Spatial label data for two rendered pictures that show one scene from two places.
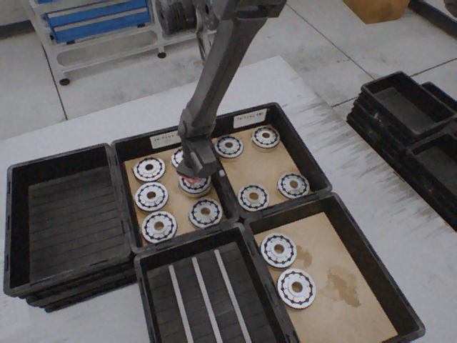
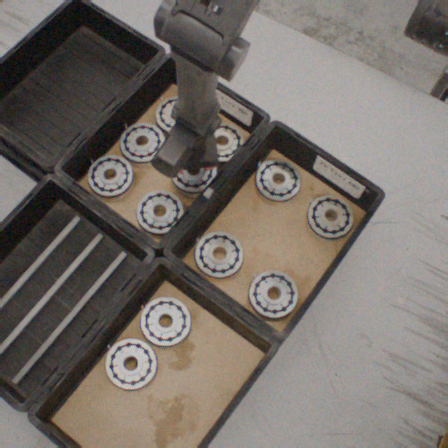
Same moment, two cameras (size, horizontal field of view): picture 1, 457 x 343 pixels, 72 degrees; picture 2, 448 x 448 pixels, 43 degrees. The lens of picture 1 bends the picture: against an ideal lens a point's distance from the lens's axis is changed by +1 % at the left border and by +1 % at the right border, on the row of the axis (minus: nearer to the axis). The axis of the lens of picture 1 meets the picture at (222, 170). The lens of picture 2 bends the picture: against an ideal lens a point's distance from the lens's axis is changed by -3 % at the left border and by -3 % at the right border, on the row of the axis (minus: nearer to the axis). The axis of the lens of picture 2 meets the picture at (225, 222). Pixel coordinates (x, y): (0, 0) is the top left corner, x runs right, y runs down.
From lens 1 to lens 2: 58 cm
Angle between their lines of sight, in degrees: 27
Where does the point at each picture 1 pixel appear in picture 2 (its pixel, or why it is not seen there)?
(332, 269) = (188, 398)
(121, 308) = not seen: hidden behind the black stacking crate
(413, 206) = not seen: outside the picture
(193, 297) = (61, 263)
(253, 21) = (187, 64)
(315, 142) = (410, 297)
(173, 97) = (337, 68)
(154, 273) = (63, 208)
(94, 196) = (110, 89)
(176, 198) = not seen: hidden behind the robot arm
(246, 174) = (255, 228)
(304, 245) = (198, 352)
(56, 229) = (54, 85)
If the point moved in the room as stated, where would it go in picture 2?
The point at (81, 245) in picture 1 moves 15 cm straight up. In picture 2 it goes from (51, 120) to (36, 84)
